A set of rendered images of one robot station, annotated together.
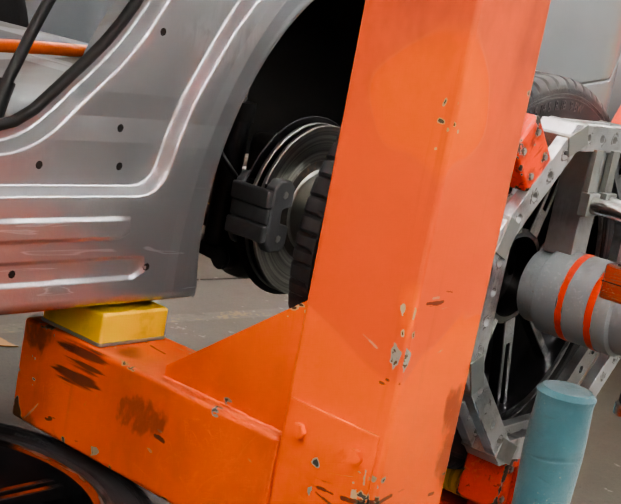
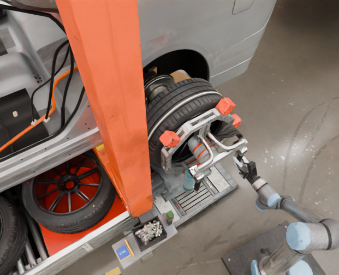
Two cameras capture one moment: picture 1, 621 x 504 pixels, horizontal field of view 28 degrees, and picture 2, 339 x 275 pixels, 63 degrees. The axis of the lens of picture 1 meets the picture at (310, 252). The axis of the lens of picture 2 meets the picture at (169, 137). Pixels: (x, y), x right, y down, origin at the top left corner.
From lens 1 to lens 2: 1.61 m
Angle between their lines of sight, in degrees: 48
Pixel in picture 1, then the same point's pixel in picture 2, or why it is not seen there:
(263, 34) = not seen: hidden behind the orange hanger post
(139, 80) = (86, 115)
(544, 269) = (191, 144)
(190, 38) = not seen: hidden behind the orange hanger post
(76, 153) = (76, 132)
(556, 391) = (186, 174)
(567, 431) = (189, 180)
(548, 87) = (188, 112)
